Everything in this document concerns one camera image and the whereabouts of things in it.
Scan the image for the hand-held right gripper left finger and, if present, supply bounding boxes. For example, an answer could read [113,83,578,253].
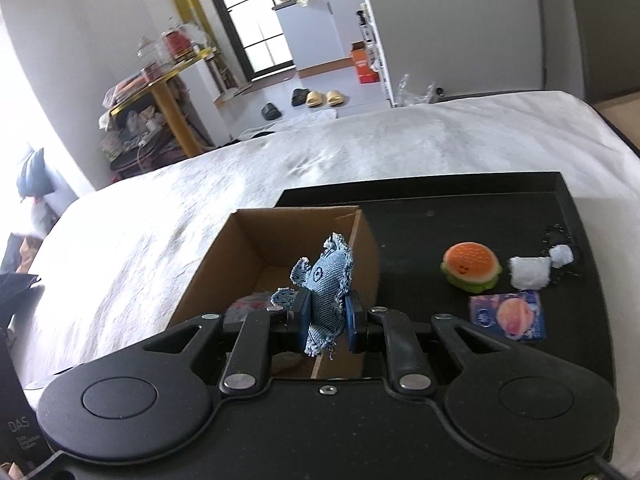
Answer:
[142,291,313,393]

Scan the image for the kitchen cabinet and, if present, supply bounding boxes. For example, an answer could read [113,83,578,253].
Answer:
[272,0,366,72]

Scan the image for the clear glass jar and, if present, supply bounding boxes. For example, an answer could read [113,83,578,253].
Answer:
[136,36,162,70]

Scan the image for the olive green cabinet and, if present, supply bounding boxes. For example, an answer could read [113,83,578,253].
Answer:
[567,0,640,106]

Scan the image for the clear plastic wrap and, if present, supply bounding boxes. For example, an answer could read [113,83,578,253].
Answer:
[395,74,447,107]

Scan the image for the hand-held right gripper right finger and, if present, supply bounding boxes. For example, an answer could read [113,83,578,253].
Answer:
[344,292,507,394]

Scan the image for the white storage shelf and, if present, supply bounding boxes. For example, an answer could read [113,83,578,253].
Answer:
[357,0,397,107]

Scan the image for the purple and pink packet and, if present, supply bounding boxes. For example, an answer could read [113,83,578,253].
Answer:
[469,292,547,343]

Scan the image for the white bed blanket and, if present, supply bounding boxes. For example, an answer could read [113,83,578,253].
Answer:
[0,90,640,480]

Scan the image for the yellow round table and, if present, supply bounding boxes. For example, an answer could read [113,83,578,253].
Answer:
[109,46,218,157]

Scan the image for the burger squishy toy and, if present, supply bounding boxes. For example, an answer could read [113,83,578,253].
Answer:
[440,241,503,295]

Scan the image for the blue denim plush toy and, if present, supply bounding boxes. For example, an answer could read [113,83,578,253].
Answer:
[270,232,355,358]

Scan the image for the pile of clutter under table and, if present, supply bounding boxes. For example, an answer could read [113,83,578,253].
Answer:
[96,102,178,173]

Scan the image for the black framed glass door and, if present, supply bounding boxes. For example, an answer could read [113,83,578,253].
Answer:
[195,0,301,82]

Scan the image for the orange carton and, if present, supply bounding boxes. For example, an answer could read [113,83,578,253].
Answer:
[350,42,381,84]

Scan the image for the brown cardboard box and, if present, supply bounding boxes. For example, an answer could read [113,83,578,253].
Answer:
[170,206,382,381]

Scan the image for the black pouch with white patch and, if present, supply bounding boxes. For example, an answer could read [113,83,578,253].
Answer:
[540,221,583,281]

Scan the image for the red packages on table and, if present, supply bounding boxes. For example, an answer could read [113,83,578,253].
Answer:
[102,72,152,108]

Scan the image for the glass jar with red contents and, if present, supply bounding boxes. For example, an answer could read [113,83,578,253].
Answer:
[162,27,195,60]

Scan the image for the dark blue cloth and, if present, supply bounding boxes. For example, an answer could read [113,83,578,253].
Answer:
[16,147,59,202]

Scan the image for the white fluffy pouch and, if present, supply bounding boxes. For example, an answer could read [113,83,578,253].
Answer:
[509,255,552,291]

